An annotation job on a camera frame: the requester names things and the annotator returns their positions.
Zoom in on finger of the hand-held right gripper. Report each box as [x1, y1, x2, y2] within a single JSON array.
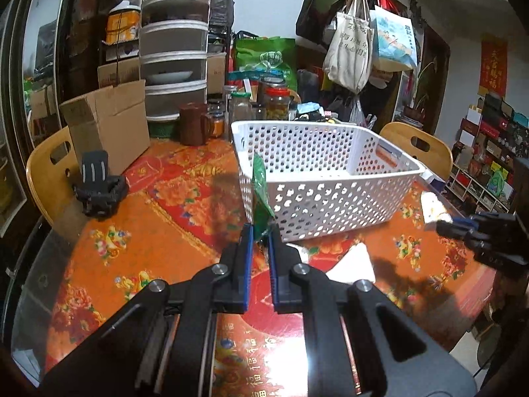
[[436, 220, 476, 242], [451, 216, 482, 231]]

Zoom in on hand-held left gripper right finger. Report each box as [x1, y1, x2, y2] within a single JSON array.
[[268, 222, 477, 397]]

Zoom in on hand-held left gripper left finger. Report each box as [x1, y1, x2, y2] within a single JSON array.
[[39, 222, 254, 397]]

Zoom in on white tissue packet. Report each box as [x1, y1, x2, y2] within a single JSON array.
[[421, 191, 453, 232], [326, 242, 377, 283]]

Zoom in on green snack packet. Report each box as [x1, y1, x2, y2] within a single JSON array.
[[250, 152, 275, 241]]

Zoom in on white perforated plastic basket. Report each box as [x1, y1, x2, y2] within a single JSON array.
[[230, 120, 427, 243]]

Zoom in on blue and white box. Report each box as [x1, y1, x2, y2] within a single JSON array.
[[420, 171, 448, 194]]

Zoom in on shelf of boxes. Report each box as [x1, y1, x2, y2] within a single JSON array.
[[445, 93, 529, 216]]

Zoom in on white flat tissue packet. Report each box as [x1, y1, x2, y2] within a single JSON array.
[[326, 242, 377, 283]]

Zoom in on floral red tablecloth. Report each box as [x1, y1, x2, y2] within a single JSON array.
[[41, 134, 510, 397]]

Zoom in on wooden chair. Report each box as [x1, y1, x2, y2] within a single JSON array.
[[26, 126, 84, 227], [379, 122, 454, 182]]

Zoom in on small orange jar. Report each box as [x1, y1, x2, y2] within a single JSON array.
[[208, 111, 226, 138]]

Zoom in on potted plant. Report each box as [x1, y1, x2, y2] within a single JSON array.
[[402, 61, 436, 121]]

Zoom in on brown plastic mug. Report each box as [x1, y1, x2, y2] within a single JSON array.
[[178, 102, 213, 147]]

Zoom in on glass jar with grey lid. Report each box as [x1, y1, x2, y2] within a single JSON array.
[[228, 90, 254, 134]]

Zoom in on glass jar with red lid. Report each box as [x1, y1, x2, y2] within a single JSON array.
[[265, 86, 291, 121]]

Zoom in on black folding clamp holder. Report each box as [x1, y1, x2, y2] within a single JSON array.
[[72, 151, 129, 218]]

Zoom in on large cardboard box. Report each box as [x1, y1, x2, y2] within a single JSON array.
[[60, 78, 152, 177]]

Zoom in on blue and white paper bag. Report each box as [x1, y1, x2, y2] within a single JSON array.
[[369, 5, 418, 74]]

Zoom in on green woven shopping bag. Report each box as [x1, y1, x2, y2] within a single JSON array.
[[234, 35, 298, 90]]

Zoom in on beige canvas tote bag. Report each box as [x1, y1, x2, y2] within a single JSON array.
[[322, 0, 375, 94]]

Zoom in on white tiered mesh food rack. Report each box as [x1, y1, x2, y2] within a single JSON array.
[[139, 0, 216, 124]]

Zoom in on flat cardboard box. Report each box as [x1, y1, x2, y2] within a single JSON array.
[[98, 55, 143, 88]]

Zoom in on black hanging bag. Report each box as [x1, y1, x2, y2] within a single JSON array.
[[295, 0, 334, 47]]

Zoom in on black plastic bag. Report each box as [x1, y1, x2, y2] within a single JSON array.
[[208, 0, 235, 34]]

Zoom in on orange carton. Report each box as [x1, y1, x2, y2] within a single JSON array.
[[106, 5, 142, 45]]

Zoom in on dark wooden cabinet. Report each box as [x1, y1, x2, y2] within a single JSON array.
[[0, 0, 109, 241]]

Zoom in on red wall poster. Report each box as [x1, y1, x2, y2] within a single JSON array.
[[478, 39, 509, 99]]

